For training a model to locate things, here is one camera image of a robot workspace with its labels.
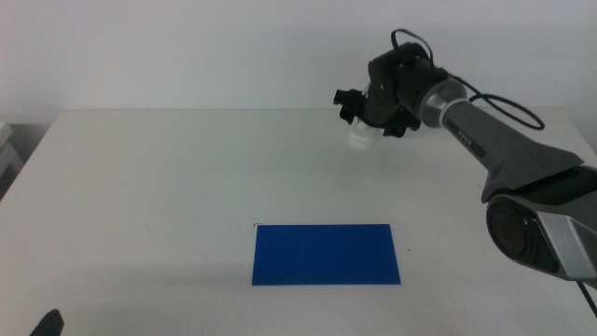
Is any white child's sandal shoe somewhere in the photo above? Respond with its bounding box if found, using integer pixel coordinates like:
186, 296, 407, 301
348, 116, 382, 151

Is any blue rectangular mat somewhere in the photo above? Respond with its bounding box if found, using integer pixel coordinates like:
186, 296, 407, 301
251, 223, 402, 287

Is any short black looped cable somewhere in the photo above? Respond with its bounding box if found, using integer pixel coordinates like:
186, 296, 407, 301
390, 28, 436, 64

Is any long black camera cable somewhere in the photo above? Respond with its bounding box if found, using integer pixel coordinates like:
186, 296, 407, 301
446, 72, 547, 132

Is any black arm base cable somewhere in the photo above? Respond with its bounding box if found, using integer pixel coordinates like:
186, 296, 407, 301
576, 278, 597, 319

